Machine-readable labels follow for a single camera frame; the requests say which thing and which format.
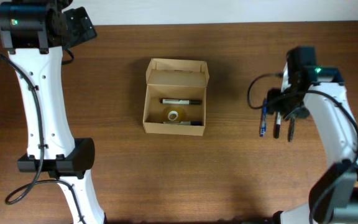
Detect blue ballpoint pen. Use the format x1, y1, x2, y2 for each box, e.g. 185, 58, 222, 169
260, 98, 267, 137

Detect brown cardboard box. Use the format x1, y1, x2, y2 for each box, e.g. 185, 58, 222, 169
142, 58, 209, 136

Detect white marker with blue cap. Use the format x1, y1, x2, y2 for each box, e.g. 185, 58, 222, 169
163, 121, 203, 126

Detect white marker with black cap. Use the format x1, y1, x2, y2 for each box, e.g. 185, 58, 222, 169
160, 98, 202, 105

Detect yellow adhesive tape roll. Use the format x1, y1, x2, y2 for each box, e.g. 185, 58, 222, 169
162, 106, 186, 122

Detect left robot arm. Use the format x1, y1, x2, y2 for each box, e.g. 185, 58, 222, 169
0, 1, 107, 223

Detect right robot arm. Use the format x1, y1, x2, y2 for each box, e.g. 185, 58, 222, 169
267, 47, 358, 223

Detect silver marker with black cap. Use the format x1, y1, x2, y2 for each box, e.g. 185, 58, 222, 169
274, 112, 281, 139

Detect black ballpoint pen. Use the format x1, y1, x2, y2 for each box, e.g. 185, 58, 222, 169
288, 118, 295, 142

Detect right black cable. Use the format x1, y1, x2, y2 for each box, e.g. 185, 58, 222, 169
246, 73, 358, 224

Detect black cable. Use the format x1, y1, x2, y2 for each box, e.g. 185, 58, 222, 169
246, 73, 358, 224
0, 12, 88, 224

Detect left black cable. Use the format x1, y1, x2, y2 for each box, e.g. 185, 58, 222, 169
0, 12, 88, 224

